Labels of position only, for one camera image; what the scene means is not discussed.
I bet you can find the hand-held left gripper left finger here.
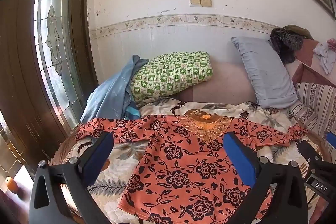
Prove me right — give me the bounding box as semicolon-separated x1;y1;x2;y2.
29;132;114;224

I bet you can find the white cloth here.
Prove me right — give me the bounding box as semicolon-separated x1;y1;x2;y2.
312;42;336;75

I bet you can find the leaded glass door panel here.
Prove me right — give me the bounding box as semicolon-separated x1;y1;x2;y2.
34;0;84;125

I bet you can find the orange floral blouse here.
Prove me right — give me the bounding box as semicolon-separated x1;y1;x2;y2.
76;114;308;222

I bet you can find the green checked pillow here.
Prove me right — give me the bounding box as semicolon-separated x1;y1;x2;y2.
130;51;214;103

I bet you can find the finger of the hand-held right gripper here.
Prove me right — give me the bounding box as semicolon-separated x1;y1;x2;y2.
325;131;336;157
299;139;323;165

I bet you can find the dark fur hat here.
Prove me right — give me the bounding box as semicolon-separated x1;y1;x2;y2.
270;27;305;64

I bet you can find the brown lace-edged cover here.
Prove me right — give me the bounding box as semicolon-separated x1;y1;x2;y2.
50;124;92;169

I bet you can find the light blue knit sweater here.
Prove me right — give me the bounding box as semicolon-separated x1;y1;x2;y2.
80;55;150;123

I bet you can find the olive cloth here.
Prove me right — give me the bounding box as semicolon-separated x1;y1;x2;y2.
282;25;314;41

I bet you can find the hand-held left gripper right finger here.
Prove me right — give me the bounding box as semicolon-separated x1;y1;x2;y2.
223;132;313;224

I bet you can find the leaf-print blanket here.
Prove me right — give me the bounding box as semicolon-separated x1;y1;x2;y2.
50;97;331;224

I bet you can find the grey-blue pillow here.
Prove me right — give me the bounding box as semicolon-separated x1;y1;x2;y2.
231;36;300;109

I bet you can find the dark wooden door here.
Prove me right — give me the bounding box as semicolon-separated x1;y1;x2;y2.
0;0;99;161

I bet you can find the striped floral cushion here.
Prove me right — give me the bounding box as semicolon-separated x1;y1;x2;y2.
289;82;336;140

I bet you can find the orange fruit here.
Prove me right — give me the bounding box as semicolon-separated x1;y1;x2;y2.
5;176;18;193

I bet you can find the turquoise striped cloth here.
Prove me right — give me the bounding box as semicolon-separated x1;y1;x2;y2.
123;103;142;121

